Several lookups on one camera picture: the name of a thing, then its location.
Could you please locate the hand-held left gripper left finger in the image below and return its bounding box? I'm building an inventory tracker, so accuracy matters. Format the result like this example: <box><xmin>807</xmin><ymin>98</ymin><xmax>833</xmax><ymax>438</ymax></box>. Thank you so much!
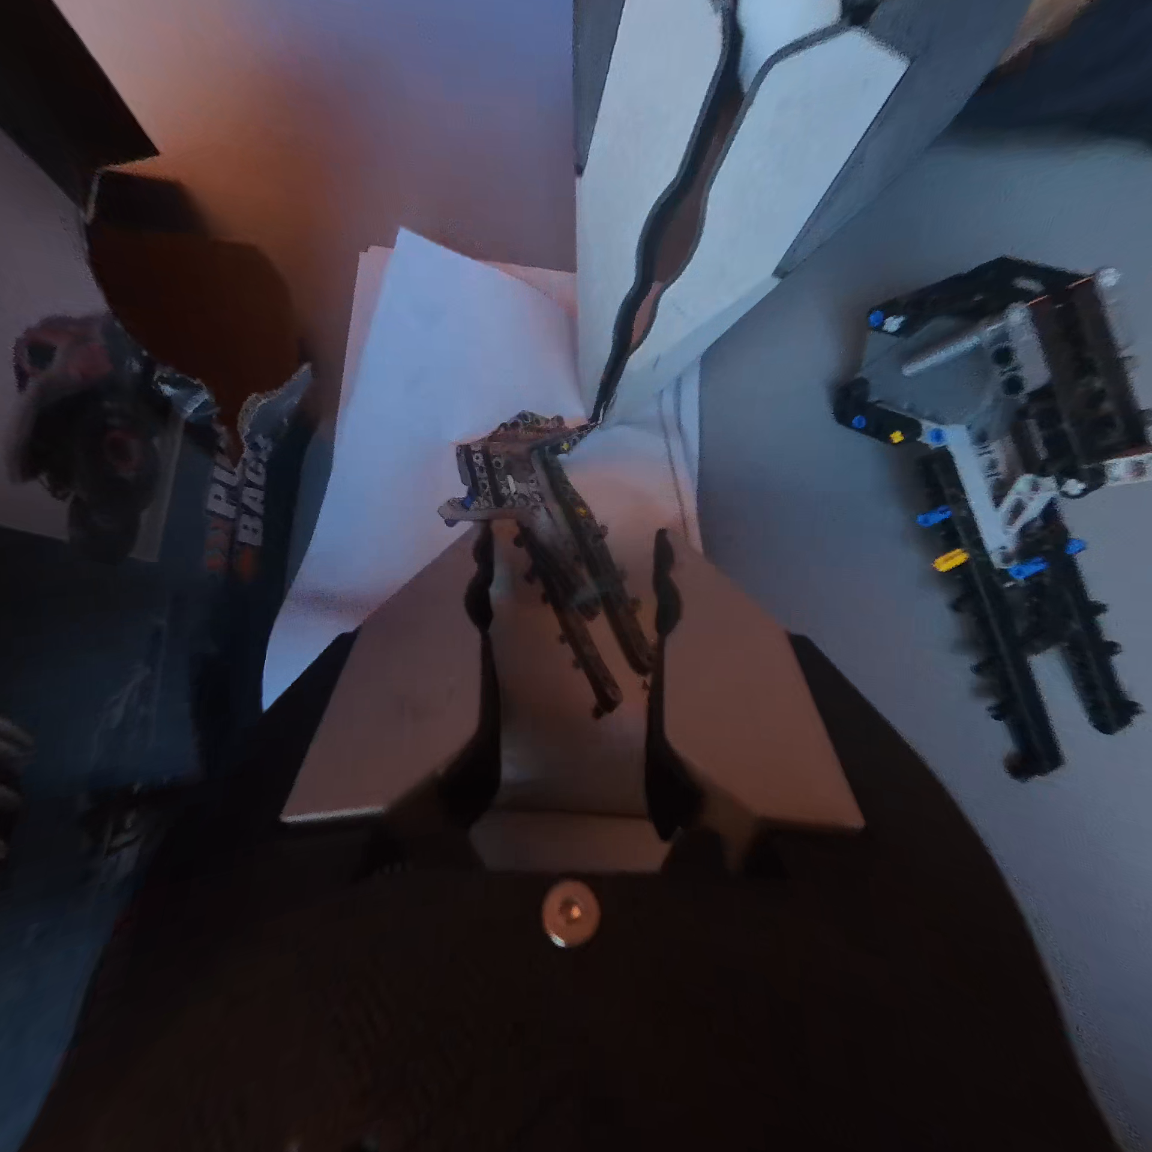
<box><xmin>281</xmin><ymin>523</ymin><xmax>502</xmax><ymax>825</ymax></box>

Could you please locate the black lego technic assembly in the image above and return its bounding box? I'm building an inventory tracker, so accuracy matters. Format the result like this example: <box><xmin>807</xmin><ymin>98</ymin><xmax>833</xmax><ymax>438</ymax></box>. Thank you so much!
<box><xmin>833</xmin><ymin>256</ymin><xmax>1152</xmax><ymax>782</ymax></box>

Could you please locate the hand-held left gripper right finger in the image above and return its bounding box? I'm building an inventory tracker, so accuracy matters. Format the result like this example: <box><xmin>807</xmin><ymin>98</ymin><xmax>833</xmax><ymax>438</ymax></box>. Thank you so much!
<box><xmin>646</xmin><ymin>527</ymin><xmax>865</xmax><ymax>844</ymax></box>

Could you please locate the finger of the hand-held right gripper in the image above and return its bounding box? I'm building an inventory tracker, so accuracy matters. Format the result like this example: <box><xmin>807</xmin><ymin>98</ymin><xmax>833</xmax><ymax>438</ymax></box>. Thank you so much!
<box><xmin>573</xmin><ymin>0</ymin><xmax>743</xmax><ymax>419</ymax></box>
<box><xmin>595</xmin><ymin>0</ymin><xmax>1031</xmax><ymax>426</ymax></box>

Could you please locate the dark torn lego box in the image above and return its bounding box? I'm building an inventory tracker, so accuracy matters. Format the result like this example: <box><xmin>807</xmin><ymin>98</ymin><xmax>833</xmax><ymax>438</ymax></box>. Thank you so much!
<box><xmin>0</xmin><ymin>0</ymin><xmax>318</xmax><ymax>900</ymax></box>

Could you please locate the white lego instruction booklet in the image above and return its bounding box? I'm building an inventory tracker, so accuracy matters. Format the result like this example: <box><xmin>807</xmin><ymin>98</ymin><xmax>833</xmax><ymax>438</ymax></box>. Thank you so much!
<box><xmin>261</xmin><ymin>224</ymin><xmax>708</xmax><ymax>851</ymax></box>

